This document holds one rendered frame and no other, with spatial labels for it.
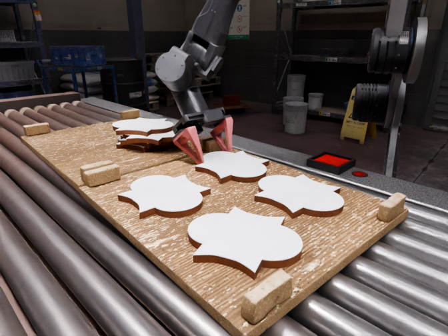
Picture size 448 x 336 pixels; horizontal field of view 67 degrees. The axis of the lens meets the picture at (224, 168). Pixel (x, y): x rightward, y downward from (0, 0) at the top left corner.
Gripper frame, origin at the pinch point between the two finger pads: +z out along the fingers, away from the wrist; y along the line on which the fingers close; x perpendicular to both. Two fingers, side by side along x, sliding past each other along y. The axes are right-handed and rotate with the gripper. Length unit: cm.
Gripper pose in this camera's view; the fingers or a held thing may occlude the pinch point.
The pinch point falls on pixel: (215, 157)
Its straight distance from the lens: 69.1
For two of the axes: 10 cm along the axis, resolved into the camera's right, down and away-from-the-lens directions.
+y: 7.5, -2.6, 6.1
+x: -5.2, 3.4, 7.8
